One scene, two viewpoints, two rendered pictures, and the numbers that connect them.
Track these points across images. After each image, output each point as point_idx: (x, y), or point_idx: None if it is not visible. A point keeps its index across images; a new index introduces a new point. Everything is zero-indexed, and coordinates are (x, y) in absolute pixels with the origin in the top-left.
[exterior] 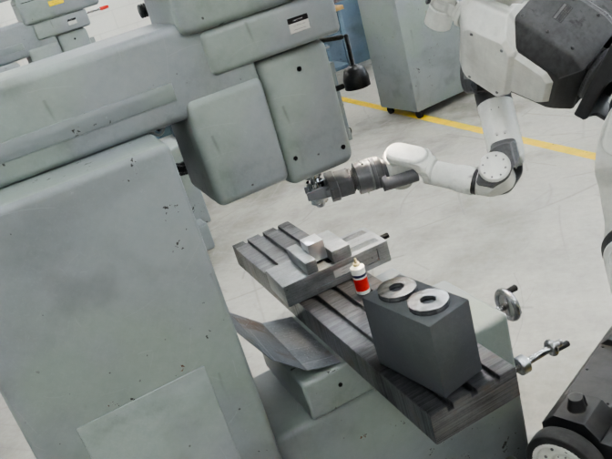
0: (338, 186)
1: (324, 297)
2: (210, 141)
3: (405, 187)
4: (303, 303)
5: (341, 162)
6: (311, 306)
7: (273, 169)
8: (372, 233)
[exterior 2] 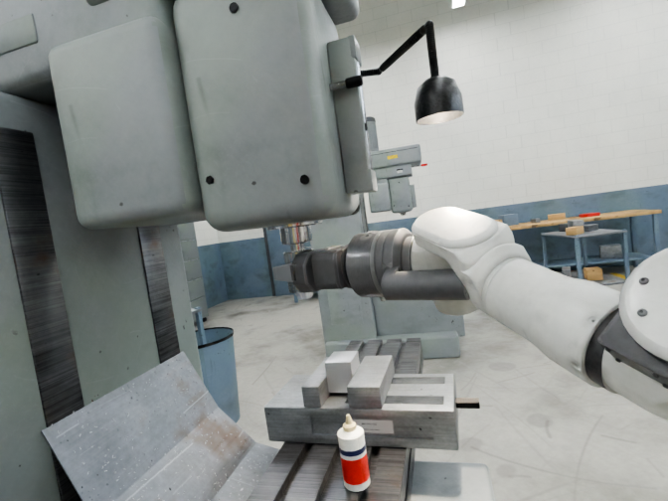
0: (304, 262)
1: (312, 454)
2: (68, 114)
3: (454, 310)
4: (285, 446)
5: (303, 213)
6: (283, 457)
7: (156, 186)
8: (449, 389)
